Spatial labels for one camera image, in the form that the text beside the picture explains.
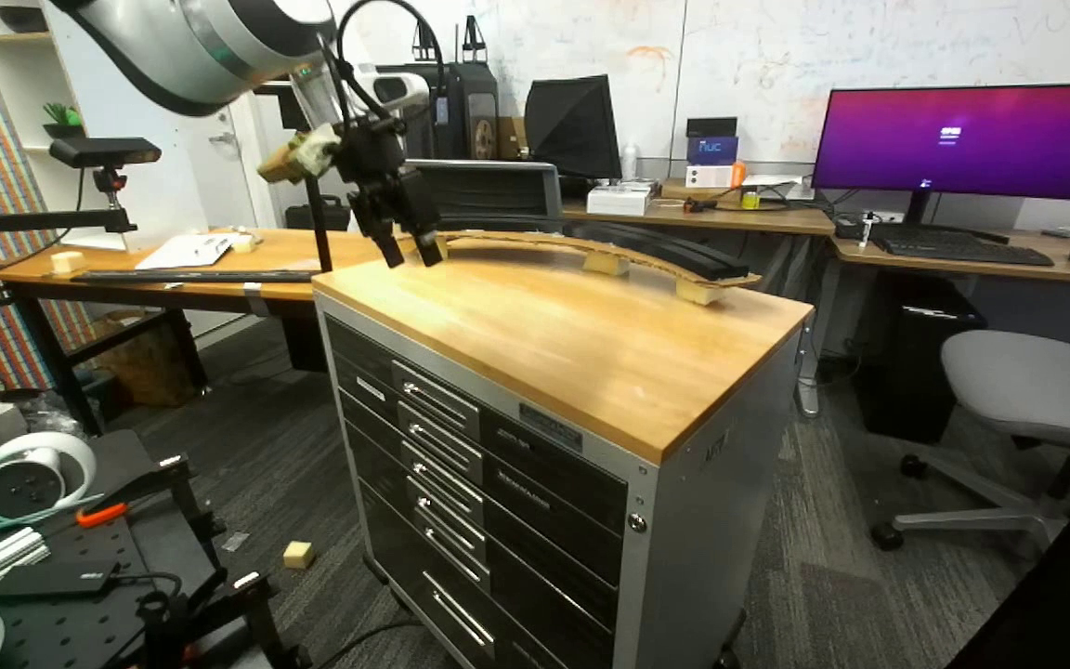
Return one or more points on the dark mesh office chair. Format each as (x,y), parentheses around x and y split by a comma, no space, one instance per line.
(486,192)

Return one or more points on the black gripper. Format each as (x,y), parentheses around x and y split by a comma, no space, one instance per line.
(380,168)

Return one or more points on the black keyboard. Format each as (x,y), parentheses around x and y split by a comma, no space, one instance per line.
(962,245)

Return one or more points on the small wooden block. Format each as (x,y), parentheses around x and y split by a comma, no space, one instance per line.
(300,553)

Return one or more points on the white paper sheets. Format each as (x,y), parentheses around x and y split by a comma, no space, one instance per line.
(188,250)

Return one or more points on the tall black device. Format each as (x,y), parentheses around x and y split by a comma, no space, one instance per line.
(468,95)

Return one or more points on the black curved plastic panel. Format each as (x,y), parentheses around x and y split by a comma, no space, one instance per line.
(684,254)

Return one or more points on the grey metal tool drawer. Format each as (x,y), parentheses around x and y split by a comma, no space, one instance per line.
(555,427)

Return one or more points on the brown cardboard box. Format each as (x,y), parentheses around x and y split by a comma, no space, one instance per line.
(149,361)

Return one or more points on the long wooden office desk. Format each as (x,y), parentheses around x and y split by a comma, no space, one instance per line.
(744,220)

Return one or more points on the black angular computer case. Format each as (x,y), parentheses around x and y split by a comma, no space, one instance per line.
(572,122)

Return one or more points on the small green plant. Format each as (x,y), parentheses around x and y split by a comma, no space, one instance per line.
(64,119)

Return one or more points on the black camera on stand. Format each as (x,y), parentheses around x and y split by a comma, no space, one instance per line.
(105,150)

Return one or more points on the grey curved track piece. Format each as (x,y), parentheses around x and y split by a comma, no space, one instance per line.
(609,265)

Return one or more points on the black floor equipment rig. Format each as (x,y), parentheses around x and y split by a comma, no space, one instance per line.
(100,596)

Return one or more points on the blue printed box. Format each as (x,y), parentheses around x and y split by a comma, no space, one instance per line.
(710,141)

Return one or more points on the tan wrist camera mount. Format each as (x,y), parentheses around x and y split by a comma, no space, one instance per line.
(300,154)

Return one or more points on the light wooden table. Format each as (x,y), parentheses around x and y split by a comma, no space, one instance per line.
(126,281)

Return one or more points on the grey fabric office chair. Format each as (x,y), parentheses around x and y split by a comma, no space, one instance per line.
(1043,390)

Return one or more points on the grey tool cabinet wooden top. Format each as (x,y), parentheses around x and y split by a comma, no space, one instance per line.
(585,358)

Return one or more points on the monitor with purple screen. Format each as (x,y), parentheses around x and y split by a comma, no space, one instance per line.
(967,133)

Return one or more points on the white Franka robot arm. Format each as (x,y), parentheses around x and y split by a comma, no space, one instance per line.
(188,49)

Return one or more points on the small white box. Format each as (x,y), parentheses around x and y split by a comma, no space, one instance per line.
(617,199)

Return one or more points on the white tape roll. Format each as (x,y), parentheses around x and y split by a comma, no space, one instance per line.
(34,475)

